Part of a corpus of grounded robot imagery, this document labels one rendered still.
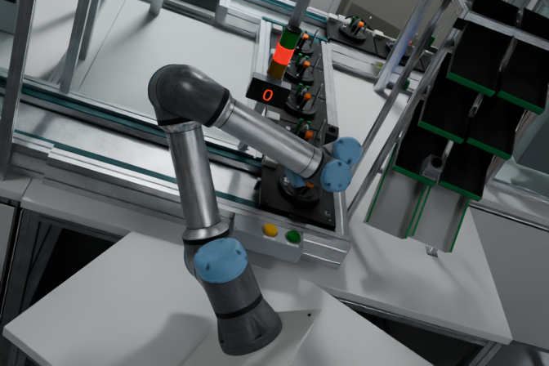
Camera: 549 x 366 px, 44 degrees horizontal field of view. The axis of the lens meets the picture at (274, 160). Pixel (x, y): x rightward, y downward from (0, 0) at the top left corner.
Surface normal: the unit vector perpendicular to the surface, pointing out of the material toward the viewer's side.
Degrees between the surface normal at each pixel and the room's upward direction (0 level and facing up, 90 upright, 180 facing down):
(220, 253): 40
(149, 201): 90
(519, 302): 90
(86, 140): 0
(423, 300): 0
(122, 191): 90
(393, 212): 45
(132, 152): 0
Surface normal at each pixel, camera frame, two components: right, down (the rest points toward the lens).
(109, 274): 0.35, -0.76
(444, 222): 0.11, -0.17
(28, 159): -0.03, 0.58
